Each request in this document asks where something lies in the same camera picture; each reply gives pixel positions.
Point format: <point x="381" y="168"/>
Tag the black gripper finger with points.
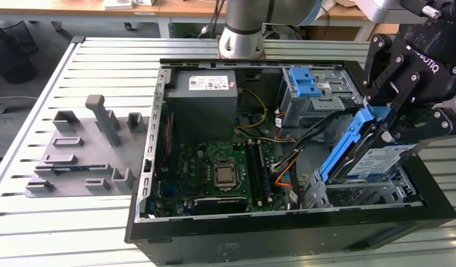
<point x="443" y="122"/>
<point x="373" y="69"/>

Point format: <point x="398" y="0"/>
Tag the hard disk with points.
<point x="377" y="161"/>

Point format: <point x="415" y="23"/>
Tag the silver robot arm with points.
<point x="241" y="16"/>

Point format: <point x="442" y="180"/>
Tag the metal disk bay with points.
<point x="318" y="194"/>

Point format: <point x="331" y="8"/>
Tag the metal optical drive cage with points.
<point x="326" y="104"/>

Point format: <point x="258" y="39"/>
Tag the blue plastic drive latch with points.
<point x="306" y="90"/>

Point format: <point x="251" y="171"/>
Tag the black RAM slot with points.
<point x="253" y="167"/>

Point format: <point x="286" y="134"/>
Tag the grey power supply unit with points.
<point x="202" y="116"/>

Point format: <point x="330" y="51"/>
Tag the silver CPU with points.
<point x="226" y="174"/>

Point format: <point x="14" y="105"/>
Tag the green motherboard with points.
<point x="193" y="150"/>

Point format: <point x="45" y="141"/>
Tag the black graphics card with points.
<point x="221" y="205"/>

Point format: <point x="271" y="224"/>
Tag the black open PC case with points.
<point x="250" y="242"/>

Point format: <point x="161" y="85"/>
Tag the white box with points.
<point x="117" y="5"/>

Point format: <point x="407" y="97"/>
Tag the wooden desk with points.
<point x="102" y="12"/>

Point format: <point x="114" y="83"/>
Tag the grey plastic parts rack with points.
<point x="88" y="155"/>

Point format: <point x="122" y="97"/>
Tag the black mesh waste bin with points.
<point x="13" y="55"/>

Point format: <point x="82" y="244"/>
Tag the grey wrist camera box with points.
<point x="391" y="14"/>

